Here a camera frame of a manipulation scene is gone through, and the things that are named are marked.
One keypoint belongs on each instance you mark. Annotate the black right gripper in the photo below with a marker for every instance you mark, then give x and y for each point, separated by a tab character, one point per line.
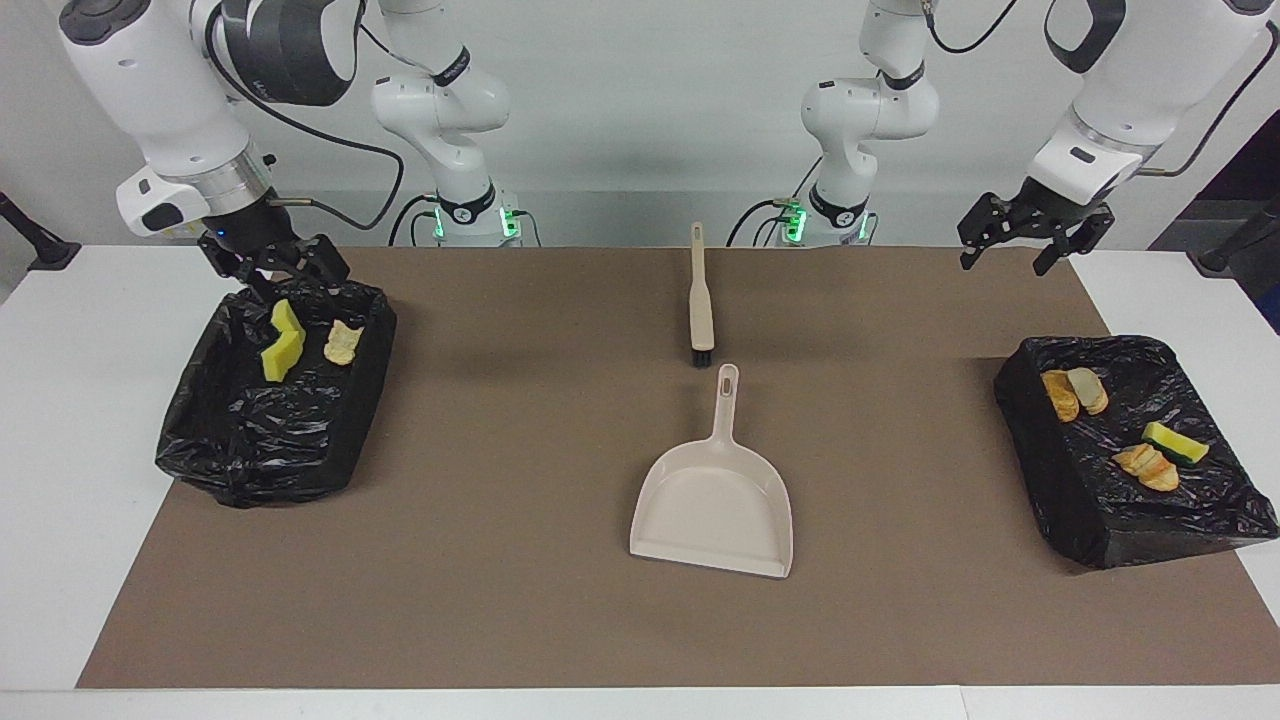
250	232

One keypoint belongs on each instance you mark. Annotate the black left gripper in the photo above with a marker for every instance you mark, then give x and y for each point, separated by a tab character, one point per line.
1058	208

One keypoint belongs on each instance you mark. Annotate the small yellow sponge piece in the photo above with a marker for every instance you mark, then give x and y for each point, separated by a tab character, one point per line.
286	316

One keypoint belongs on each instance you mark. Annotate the large yellow sponge piece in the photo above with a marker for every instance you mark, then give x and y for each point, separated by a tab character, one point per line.
283	356

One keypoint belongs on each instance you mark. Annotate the striped croissant piece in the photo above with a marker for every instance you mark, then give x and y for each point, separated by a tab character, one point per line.
343	343

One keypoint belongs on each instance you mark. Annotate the pale angular cracker chunk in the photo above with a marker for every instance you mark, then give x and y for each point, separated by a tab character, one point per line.
1089	388

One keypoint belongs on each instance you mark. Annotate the orange-brown bread roll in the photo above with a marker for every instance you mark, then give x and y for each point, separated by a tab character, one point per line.
1060	397

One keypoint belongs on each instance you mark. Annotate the notched yellow sponge piece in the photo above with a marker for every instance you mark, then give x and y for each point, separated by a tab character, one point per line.
1175	442

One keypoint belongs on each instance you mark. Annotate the pale rounded cracker chunk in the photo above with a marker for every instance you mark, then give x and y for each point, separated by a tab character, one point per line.
1148	467

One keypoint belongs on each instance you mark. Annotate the beige hand brush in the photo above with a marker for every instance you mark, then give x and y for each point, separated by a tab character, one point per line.
701	310

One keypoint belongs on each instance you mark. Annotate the beige plastic dustpan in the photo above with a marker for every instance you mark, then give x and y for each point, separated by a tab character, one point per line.
712	510

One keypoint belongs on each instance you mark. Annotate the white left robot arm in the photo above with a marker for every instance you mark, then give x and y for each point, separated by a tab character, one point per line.
870	110

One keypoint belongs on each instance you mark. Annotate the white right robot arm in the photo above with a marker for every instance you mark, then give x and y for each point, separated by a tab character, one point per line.
170	90

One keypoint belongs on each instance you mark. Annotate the black bag lined bin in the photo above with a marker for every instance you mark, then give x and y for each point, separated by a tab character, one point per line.
260	440

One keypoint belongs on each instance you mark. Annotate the dark background furniture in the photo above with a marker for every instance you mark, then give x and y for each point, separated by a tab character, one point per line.
1250	170

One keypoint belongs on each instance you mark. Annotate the black bag wrapped box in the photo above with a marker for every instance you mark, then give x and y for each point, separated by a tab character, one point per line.
1130	520

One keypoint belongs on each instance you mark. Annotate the brown table mat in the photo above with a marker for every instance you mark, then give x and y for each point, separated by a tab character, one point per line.
500	620

